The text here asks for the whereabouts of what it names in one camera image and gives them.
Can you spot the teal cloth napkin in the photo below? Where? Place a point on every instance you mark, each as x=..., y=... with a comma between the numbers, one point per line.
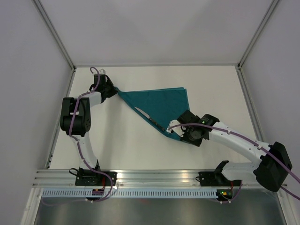
x=162, y=105

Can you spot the white slotted cable duct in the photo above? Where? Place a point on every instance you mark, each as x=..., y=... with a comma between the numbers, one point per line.
x=131, y=193

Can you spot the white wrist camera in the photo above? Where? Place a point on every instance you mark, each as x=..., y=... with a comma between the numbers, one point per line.
x=175, y=127
x=101, y=71

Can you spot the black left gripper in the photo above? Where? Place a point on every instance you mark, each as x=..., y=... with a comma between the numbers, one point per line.
x=114, y=90

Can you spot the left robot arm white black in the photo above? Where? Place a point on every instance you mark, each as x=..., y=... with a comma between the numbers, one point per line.
x=75, y=119

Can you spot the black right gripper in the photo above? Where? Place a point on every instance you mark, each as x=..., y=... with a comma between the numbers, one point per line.
x=197, y=142

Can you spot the knife with black handle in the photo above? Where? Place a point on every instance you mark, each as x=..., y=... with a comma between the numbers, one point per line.
x=150, y=119

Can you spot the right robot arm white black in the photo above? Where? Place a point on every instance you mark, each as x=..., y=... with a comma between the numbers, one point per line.
x=269, y=164

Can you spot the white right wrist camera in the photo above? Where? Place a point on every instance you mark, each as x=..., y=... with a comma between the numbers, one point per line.
x=175, y=127

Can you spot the aluminium frame rail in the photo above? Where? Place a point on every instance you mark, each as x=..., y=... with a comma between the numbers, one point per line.
x=125, y=178

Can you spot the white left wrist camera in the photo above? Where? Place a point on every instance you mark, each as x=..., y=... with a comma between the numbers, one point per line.
x=101, y=71

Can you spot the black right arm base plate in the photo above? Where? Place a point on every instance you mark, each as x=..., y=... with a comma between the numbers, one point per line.
x=211, y=179

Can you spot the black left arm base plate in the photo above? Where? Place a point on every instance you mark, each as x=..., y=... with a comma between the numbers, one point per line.
x=89, y=178

